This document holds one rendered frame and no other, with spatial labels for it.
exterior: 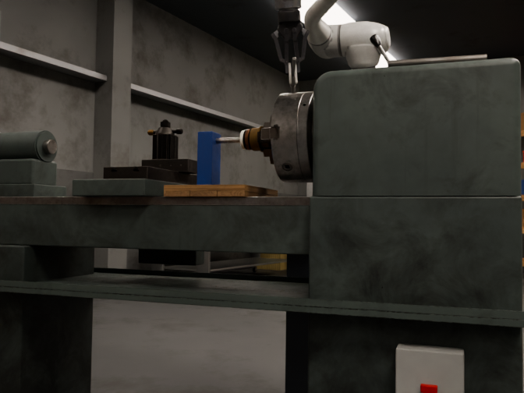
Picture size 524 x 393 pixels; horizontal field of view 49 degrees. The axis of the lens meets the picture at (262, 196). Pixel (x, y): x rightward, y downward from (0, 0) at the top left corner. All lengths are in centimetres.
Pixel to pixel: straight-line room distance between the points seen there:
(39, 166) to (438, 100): 158
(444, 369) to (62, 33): 565
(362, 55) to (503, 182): 92
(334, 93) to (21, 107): 466
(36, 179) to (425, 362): 164
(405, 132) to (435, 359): 64
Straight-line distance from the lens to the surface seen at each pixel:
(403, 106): 174
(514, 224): 171
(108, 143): 655
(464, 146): 171
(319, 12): 217
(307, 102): 190
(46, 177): 252
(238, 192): 187
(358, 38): 237
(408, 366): 168
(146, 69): 755
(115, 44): 679
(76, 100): 660
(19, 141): 253
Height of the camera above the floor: 79
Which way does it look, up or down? 2 degrees up
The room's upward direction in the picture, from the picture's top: 1 degrees clockwise
